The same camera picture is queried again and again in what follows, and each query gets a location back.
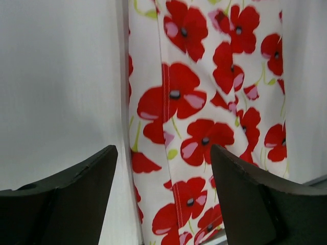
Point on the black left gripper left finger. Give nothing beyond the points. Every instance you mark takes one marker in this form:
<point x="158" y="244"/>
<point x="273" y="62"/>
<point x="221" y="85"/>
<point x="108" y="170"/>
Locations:
<point x="65" y="208"/>

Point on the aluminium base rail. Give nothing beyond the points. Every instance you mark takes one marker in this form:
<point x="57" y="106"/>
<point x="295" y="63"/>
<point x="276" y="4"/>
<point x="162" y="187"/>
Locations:
<point x="221" y="237"/>

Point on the red poppy print skirt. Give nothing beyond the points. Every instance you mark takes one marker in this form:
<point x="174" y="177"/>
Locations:
<point x="201" y="73"/>

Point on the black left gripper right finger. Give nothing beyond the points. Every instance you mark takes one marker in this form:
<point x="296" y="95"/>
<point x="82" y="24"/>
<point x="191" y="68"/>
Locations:
<point x="259" y="207"/>

